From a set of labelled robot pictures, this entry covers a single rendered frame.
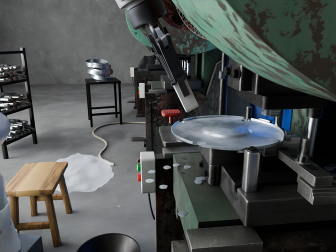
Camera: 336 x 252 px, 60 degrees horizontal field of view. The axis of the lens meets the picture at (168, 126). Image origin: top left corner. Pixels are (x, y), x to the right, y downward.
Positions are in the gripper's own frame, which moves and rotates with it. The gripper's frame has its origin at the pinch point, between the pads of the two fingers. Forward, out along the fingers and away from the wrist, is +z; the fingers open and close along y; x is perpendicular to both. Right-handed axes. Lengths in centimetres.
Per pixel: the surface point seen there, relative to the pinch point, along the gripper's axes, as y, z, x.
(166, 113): -40.4, 13.1, -4.1
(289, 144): -1.4, 23.9, 18.2
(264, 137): -2.3, 19.5, 13.3
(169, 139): -5.6, 9.4, -7.5
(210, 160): -5.5, 19.6, -0.8
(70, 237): -80, 61, -79
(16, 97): -217, -15, -111
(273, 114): -6.6, 17.0, 19.1
